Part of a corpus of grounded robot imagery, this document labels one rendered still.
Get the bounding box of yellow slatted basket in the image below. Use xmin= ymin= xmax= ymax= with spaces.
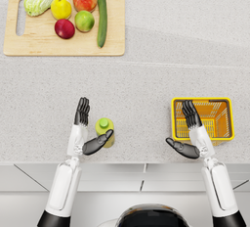
xmin=171 ymin=97 xmax=235 ymax=147

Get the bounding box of green tea bottle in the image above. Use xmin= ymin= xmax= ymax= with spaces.
xmin=95 ymin=116 xmax=115 ymax=149

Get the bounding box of dark round robot body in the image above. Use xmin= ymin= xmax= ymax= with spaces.
xmin=114 ymin=203 xmax=190 ymax=227

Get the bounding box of wooden cutting board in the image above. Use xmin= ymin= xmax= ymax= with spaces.
xmin=3 ymin=0 xmax=126 ymax=58

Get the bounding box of dark red apple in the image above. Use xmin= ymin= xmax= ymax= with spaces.
xmin=54 ymin=18 xmax=76 ymax=40

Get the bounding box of green apple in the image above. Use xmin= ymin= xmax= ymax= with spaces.
xmin=74 ymin=10 xmax=96 ymax=33

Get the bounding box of green cucumber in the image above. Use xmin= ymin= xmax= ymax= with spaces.
xmin=96 ymin=0 xmax=108 ymax=49

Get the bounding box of yellow pear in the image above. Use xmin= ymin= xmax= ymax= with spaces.
xmin=50 ymin=0 xmax=73 ymax=22

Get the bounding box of red peach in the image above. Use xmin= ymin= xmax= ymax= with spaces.
xmin=72 ymin=0 xmax=98 ymax=13

